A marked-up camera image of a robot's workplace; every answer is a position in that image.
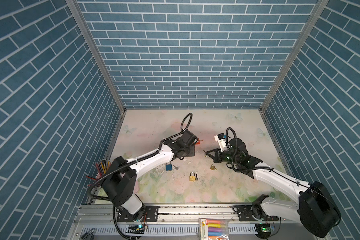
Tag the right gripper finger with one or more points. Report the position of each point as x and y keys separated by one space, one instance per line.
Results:
x=211 y=151
x=214 y=157

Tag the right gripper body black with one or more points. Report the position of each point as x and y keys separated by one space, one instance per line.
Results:
x=224 y=156

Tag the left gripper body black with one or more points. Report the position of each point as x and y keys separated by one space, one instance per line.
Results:
x=189 y=151

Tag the blue padlock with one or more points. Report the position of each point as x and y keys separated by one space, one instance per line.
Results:
x=169 y=167

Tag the large brass padlock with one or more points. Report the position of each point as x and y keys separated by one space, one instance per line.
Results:
x=193 y=177

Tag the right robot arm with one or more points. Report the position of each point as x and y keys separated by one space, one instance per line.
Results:
x=310 y=203

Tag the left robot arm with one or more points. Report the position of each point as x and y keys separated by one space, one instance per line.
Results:
x=118 y=184

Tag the highlighter marker pack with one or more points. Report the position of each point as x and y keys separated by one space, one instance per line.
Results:
x=213 y=229

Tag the pink pencil cup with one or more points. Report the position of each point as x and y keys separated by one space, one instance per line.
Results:
x=101 y=169

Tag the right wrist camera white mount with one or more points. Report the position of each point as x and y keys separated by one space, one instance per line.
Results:
x=221 y=140

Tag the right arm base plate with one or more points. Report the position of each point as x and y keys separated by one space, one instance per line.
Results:
x=252 y=213

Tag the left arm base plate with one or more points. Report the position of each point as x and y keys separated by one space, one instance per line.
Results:
x=145 y=214

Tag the aluminium rail frame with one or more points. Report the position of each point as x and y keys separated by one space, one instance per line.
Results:
x=173 y=222

